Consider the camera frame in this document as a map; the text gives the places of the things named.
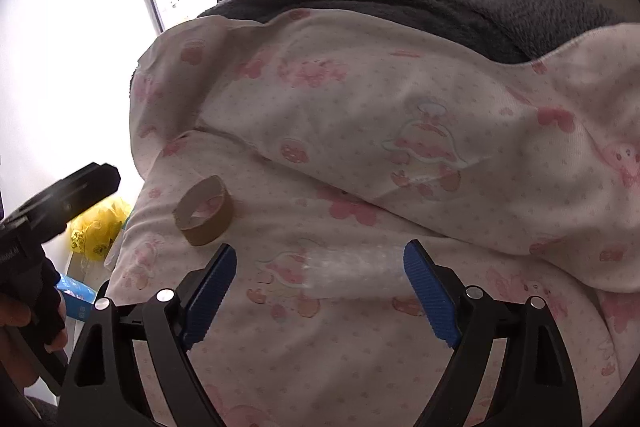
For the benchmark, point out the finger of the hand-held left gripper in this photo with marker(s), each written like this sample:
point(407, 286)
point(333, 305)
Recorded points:
point(75, 197)

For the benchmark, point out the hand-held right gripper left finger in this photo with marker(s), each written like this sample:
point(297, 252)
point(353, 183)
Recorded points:
point(210, 292)

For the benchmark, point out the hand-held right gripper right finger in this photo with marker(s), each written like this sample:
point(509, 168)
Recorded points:
point(432, 292)

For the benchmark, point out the yellow plastic bag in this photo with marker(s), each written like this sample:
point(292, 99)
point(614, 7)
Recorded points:
point(95, 232)

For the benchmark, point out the brown cardboard tape roll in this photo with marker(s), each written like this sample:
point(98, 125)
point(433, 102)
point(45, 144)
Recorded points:
point(220, 219)

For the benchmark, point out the clear bubble wrap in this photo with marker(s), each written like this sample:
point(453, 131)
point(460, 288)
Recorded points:
point(360, 272)

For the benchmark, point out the person's left hand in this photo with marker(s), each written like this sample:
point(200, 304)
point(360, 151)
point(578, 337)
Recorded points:
point(15, 312)

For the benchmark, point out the blue printed box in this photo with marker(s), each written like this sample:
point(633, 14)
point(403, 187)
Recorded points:
point(75, 299)

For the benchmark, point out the pink printed duvet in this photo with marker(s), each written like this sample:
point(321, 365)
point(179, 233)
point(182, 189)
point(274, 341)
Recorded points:
point(350, 107)

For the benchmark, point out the dark grey fleece blanket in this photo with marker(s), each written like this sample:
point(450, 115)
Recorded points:
point(400, 2)

